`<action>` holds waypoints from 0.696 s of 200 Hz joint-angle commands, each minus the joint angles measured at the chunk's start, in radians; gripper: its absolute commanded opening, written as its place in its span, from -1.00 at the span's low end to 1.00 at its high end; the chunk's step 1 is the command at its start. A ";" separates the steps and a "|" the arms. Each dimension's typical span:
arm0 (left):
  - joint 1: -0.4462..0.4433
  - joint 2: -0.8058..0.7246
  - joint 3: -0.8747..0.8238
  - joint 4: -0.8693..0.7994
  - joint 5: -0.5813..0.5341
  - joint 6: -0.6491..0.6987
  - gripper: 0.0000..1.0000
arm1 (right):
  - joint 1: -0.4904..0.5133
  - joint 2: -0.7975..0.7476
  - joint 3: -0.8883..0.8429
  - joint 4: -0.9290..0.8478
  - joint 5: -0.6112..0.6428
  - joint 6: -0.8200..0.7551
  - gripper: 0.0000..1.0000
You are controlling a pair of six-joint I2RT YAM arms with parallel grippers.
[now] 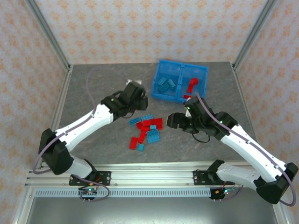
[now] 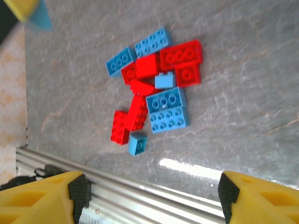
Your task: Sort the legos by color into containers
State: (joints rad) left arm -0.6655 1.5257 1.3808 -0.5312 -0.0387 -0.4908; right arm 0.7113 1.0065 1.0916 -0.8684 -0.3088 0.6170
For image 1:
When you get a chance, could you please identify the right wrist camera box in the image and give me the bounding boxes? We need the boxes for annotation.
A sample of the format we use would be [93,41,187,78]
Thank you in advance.
[183,97,206,117]

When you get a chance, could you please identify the grey slotted cable duct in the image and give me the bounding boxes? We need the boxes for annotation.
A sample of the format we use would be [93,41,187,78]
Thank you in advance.
[34,188,217,198]

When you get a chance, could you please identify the aluminium frame post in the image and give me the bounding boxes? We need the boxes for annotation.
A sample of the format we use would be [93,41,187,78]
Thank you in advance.
[232,0,278,70]
[24,0,72,70]

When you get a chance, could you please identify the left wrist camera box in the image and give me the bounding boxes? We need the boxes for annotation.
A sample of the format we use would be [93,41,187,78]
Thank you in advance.
[125,79,144,87]

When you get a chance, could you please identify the wide aluminium base rail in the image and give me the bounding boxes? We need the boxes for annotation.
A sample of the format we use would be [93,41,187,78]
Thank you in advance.
[25,163,290,188]

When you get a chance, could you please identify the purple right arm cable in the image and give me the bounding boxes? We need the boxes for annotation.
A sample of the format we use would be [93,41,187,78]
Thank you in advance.
[195,91,297,206]

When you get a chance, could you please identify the thin black right gripper cable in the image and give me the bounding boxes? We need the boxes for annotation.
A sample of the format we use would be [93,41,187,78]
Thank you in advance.
[192,130,211,144]

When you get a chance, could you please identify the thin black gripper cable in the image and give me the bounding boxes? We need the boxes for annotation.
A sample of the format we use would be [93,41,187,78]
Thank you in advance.
[192,130,211,144]
[123,106,139,119]

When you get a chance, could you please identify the small circuit board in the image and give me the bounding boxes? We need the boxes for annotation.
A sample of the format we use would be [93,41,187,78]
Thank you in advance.
[78,186,98,202]
[214,186,236,199]

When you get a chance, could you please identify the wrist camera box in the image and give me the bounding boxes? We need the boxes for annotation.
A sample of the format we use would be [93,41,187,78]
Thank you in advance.
[183,97,206,117]
[125,79,144,87]

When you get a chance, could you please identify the thin black left gripper cable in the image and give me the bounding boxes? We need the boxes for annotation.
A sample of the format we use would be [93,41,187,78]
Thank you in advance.
[123,106,139,119]

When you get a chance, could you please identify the aluminium side rail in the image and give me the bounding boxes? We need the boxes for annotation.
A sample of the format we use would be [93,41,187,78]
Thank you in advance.
[41,65,74,170]
[231,63,260,140]

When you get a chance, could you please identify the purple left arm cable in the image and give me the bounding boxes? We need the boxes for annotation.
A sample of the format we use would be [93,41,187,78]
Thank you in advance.
[32,68,128,202]

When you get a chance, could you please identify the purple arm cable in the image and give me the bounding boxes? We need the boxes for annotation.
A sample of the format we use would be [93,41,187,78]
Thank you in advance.
[195,91,297,206]
[32,68,128,202]

